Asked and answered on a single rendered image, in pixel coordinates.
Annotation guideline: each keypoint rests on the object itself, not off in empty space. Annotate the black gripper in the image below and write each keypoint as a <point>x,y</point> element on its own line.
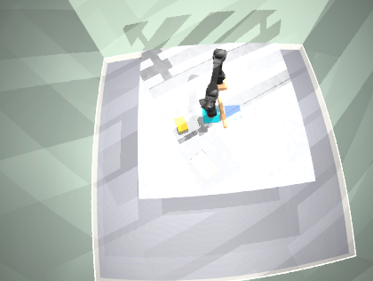
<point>214,112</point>

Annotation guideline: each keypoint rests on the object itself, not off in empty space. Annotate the yellow flat bar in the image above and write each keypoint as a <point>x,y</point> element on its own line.
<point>181,124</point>

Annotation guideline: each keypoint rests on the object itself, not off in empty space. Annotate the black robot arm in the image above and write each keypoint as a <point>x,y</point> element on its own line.
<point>217,77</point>

